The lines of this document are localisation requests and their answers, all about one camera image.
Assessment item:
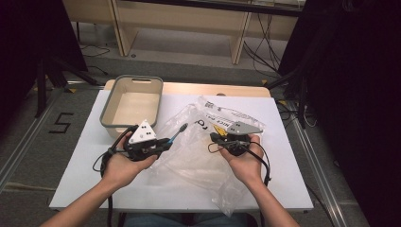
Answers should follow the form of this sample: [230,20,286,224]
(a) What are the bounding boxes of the light wooden table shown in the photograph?
[103,79,272,98]

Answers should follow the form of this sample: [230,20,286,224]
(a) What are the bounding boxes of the black curtain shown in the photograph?
[278,0,401,227]
[0,0,89,133]

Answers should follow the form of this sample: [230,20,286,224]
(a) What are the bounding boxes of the beige basin with grey rim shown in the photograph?
[99,74,165,140]

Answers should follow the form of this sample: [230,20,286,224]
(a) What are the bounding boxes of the person's right hand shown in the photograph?
[218,133,265,191]

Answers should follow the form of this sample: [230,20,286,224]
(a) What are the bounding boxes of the metal floor rail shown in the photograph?
[283,99,352,227]
[0,89,65,192]

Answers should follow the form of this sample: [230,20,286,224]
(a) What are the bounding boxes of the hand-held gripper cable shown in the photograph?
[207,140,272,227]
[92,125,140,227]

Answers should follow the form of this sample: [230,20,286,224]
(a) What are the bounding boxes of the white board table cover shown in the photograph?
[49,89,315,213]

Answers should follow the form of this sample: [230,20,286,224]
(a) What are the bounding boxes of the clear printed plastic bag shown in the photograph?
[148,95,268,218]

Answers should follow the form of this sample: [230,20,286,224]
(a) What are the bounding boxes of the light wooden desk frame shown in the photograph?
[61,0,305,66]

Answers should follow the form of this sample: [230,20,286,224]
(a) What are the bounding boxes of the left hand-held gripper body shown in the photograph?
[122,119,166,163]

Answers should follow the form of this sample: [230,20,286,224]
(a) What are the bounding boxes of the person's left hand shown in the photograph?
[101,131,159,191]

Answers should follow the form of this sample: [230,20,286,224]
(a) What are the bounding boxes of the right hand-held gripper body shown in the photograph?
[219,121,264,157]

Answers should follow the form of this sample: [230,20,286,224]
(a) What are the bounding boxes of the black tripod stand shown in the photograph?
[33,56,99,119]
[265,66,317,130]

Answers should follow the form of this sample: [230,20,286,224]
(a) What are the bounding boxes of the right hand-held gripper cable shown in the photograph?
[207,140,272,227]

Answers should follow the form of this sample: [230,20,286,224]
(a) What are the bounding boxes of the thin black floor cable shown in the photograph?
[78,43,112,77]

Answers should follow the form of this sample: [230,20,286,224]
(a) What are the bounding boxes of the blue toothbrush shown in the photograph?
[165,122,189,147]

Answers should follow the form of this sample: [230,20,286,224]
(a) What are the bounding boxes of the black cables under desk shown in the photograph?
[241,11,285,78]

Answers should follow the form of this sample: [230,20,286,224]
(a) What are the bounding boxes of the left hand-held gripper cable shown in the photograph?
[92,125,140,227]

